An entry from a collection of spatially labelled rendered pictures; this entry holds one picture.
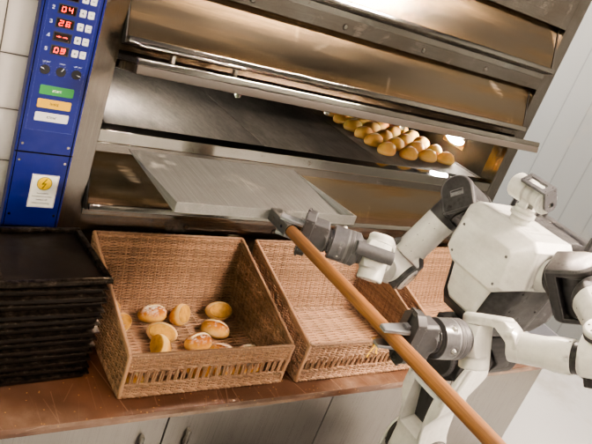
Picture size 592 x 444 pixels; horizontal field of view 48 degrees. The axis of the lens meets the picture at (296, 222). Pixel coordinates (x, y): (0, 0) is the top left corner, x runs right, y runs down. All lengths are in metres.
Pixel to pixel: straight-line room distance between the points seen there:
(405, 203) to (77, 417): 1.59
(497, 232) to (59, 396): 1.22
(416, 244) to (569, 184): 3.02
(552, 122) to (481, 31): 2.41
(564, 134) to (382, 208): 2.43
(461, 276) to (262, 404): 0.76
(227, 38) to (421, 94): 0.84
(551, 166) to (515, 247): 3.30
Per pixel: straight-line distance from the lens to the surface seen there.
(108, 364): 2.00
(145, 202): 2.15
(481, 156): 3.16
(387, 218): 2.75
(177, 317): 2.23
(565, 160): 4.89
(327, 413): 2.35
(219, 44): 2.05
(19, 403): 1.89
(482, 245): 1.72
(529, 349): 1.43
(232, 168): 1.95
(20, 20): 1.88
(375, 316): 1.37
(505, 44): 2.78
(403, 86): 2.50
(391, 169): 2.65
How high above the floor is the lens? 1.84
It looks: 22 degrees down
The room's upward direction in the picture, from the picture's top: 21 degrees clockwise
